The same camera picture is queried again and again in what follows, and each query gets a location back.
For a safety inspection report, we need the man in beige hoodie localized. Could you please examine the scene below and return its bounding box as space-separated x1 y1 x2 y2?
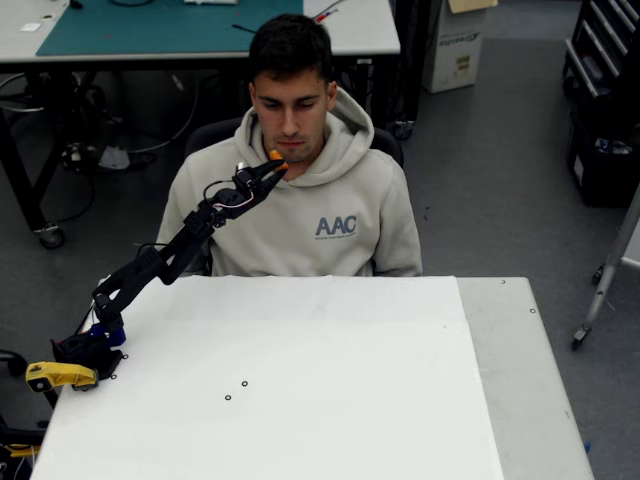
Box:
157 13 424 279

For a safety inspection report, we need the white cloth on floor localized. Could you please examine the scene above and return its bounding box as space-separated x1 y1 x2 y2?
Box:
97 144 132 170

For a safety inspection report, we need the green cutting mat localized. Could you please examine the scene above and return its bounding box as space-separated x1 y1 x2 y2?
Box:
35 0 305 57

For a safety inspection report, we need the large white paper sheet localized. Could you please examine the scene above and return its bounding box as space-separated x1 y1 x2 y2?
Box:
29 275 505 480

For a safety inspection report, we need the white carton box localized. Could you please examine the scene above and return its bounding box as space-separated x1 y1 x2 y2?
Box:
421 0 489 95

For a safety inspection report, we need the yellow spring clamp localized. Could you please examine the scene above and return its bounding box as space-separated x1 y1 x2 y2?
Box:
25 361 100 394

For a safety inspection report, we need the brown cardboard flap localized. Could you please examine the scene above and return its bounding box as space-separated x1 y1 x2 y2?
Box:
447 0 500 14

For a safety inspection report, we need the black chair armrest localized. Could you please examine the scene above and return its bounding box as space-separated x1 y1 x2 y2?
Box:
0 349 29 377

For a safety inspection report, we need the black storage crate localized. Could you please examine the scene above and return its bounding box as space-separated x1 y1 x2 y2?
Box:
566 107 640 209

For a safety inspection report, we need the grey metal stand leg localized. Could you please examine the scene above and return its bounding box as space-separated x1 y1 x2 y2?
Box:
572 179 640 351

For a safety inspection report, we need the black drawer cabinet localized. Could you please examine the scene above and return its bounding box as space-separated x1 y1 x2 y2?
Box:
562 0 640 101

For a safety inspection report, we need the white and red wire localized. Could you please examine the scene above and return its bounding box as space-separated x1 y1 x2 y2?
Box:
212 192 252 210

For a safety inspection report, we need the black camera cable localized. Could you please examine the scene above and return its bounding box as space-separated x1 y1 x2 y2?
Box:
201 179 237 202

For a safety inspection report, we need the grey workbench with black frame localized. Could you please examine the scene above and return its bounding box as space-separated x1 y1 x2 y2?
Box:
0 0 402 250

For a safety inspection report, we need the grey hoop cable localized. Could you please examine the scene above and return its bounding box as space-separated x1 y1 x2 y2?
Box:
0 73 47 114

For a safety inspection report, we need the yellow handled tool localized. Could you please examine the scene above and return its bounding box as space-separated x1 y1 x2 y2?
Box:
3 442 41 459

